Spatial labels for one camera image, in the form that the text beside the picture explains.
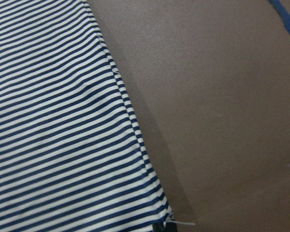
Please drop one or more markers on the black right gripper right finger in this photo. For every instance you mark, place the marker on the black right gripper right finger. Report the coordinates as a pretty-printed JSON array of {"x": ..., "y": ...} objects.
[{"x": 170, "y": 227}]

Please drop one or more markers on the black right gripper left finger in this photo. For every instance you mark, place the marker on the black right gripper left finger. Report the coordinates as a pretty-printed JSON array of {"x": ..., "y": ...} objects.
[{"x": 158, "y": 227}]

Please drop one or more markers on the navy white striped polo shirt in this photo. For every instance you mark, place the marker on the navy white striped polo shirt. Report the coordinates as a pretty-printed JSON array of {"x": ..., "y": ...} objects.
[{"x": 72, "y": 156}]

